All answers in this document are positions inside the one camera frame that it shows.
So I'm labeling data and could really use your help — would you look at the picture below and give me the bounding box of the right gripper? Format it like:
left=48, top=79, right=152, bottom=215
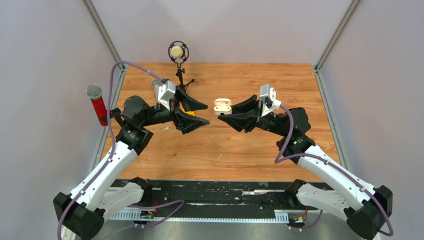
left=217, top=95, right=288, bottom=138

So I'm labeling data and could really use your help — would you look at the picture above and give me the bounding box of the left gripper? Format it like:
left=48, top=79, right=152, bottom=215
left=140, top=85, right=210, bottom=134

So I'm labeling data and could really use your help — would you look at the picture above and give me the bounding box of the white earbud case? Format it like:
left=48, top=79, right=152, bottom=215
left=213, top=98, right=233, bottom=116

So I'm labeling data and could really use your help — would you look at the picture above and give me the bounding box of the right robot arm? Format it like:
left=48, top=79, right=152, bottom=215
left=213, top=95, right=394, bottom=240

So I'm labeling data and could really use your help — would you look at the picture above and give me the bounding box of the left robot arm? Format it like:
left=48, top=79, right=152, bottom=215
left=53, top=86, right=210, bottom=240

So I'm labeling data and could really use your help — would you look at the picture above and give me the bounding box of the silver glitter microphone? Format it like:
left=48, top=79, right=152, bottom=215
left=151, top=80, right=163, bottom=109

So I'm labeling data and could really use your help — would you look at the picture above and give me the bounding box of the black tripod stand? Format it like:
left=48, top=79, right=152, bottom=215
left=175, top=63, right=195, bottom=92

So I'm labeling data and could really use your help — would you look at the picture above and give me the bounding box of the cream microphone in shockmount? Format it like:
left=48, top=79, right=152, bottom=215
left=167, top=40, right=190, bottom=64

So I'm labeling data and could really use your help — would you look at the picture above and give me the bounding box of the red glitter microphone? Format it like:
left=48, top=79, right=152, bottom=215
left=86, top=84, right=109, bottom=127

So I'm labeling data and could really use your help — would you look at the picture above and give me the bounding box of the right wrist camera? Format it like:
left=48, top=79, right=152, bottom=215
left=259, top=84, right=282, bottom=117

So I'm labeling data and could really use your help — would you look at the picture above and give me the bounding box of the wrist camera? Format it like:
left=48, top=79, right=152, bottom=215
left=157, top=80, right=177, bottom=111
left=259, top=84, right=282, bottom=117

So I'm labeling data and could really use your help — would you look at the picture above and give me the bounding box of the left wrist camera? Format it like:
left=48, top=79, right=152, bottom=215
left=157, top=80, right=177, bottom=111

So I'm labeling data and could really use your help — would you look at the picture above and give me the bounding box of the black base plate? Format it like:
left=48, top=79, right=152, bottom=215
left=109, top=179, right=319, bottom=220

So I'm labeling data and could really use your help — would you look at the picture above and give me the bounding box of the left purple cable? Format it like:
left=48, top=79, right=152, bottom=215
left=56, top=60, right=186, bottom=240

